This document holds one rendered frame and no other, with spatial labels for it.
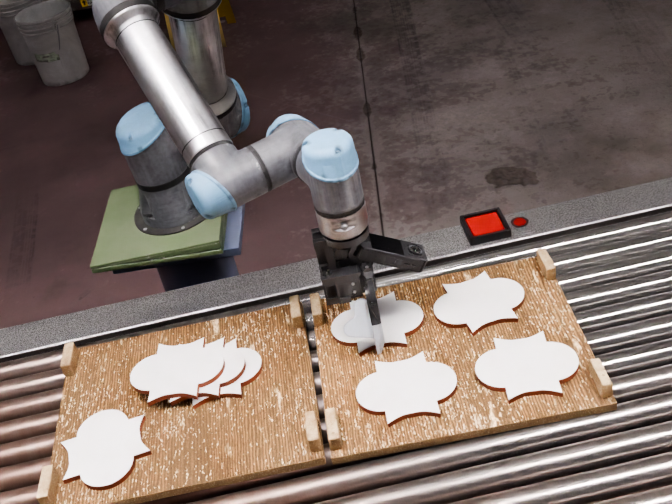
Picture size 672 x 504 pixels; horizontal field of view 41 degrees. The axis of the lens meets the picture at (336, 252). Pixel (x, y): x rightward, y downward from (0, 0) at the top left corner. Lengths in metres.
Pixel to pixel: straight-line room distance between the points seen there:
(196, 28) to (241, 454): 0.74
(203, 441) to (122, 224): 0.72
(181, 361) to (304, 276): 0.31
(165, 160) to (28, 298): 1.74
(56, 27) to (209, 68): 3.25
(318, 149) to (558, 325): 0.48
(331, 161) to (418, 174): 2.31
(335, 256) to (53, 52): 3.75
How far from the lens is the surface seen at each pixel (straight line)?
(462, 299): 1.47
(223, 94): 1.78
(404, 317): 1.45
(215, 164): 1.31
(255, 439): 1.34
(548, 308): 1.46
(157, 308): 1.66
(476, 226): 1.65
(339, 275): 1.35
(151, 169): 1.82
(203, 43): 1.64
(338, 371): 1.40
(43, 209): 3.96
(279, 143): 1.32
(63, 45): 4.96
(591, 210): 1.70
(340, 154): 1.23
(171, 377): 1.43
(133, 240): 1.89
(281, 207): 3.48
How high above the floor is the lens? 1.92
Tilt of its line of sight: 37 degrees down
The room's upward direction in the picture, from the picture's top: 12 degrees counter-clockwise
